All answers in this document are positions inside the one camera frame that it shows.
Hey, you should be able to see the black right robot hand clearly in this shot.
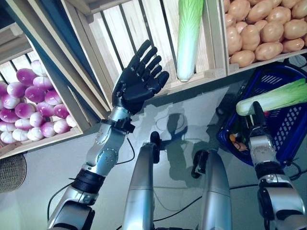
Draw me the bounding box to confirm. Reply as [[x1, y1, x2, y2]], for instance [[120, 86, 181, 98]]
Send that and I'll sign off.
[[247, 101, 276, 166]]

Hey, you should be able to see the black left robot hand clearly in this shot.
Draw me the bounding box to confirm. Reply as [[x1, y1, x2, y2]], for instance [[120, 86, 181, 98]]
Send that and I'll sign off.
[[111, 39, 170, 115]]

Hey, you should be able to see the napa cabbage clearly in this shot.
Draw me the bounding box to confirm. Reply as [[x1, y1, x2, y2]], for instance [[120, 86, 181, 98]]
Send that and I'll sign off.
[[176, 0, 207, 82], [236, 78, 307, 116]]

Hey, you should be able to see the blue plastic shopping basket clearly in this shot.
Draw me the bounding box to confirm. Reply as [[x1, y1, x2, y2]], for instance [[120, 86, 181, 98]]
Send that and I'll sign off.
[[216, 64, 307, 168]]

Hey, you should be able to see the brown woven basket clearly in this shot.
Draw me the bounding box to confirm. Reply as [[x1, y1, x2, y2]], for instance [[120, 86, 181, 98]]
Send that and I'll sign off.
[[0, 153, 27, 193]]

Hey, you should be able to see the pale orange root vegetable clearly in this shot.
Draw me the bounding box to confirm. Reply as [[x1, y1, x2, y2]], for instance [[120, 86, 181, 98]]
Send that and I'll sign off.
[[234, 141, 249, 151]]

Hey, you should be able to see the wooden slatted cabbage crate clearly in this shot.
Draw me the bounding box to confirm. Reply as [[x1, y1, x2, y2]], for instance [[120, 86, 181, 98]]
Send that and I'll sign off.
[[59, 0, 228, 91]]

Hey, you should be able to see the silver right robot leg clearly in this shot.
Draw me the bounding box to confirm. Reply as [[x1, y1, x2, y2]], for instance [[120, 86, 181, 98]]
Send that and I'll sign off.
[[191, 149, 233, 230]]

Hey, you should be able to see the silver robot leg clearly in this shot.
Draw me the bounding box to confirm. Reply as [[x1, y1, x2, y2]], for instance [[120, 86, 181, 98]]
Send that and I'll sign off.
[[191, 149, 233, 230], [122, 131, 161, 230]]

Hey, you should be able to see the wooden crate with turnips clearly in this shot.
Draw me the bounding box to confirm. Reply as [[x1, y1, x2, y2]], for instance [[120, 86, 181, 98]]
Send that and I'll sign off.
[[0, 23, 84, 160]]

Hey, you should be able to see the large wooden display shelf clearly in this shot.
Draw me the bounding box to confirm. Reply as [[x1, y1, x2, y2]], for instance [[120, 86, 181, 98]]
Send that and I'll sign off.
[[0, 0, 307, 120]]

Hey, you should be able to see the wooden crate with potatoes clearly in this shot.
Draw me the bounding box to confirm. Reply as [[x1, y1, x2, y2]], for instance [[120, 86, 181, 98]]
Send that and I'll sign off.
[[205, 0, 307, 76]]

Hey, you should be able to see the silver left robot leg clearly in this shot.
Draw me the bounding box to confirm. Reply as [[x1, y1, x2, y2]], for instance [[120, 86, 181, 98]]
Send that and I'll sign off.
[[122, 131, 161, 230]]

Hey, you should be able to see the heap of purple white turnips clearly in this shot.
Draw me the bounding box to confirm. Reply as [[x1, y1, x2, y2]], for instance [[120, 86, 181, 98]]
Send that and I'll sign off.
[[0, 59, 77, 144]]

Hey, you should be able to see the heap of brown potatoes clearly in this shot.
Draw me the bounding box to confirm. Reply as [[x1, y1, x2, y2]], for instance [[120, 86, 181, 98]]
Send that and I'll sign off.
[[224, 0, 307, 68]]

